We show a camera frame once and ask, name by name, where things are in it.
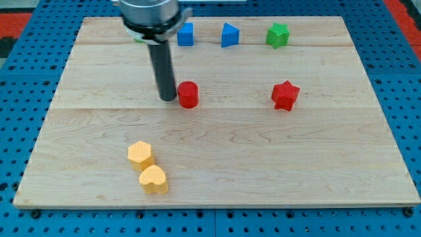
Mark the green block behind arm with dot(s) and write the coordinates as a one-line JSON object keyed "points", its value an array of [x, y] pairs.
{"points": [[138, 40]]}

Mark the yellow heart block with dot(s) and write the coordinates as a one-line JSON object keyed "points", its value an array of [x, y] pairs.
{"points": [[153, 180]]}

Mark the red cylinder block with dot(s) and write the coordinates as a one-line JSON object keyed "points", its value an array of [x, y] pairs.
{"points": [[188, 93]]}

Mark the wooden board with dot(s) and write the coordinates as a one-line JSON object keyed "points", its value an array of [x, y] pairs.
{"points": [[234, 149]]}

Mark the red star block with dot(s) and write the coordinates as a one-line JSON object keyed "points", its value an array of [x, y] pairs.
{"points": [[285, 95]]}

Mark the yellow hexagon block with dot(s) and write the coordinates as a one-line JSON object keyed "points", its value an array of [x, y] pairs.
{"points": [[140, 156]]}

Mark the black cylindrical pointer rod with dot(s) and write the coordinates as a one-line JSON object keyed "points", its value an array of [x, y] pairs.
{"points": [[164, 74]]}

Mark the blue triangular prism block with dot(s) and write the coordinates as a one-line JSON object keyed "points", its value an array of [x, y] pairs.
{"points": [[229, 35]]}

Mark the blue cube block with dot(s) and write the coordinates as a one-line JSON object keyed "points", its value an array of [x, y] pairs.
{"points": [[185, 36]]}

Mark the green star block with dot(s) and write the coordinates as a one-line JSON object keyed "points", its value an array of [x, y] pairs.
{"points": [[277, 35]]}

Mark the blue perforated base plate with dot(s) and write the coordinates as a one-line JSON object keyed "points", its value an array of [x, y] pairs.
{"points": [[40, 36]]}

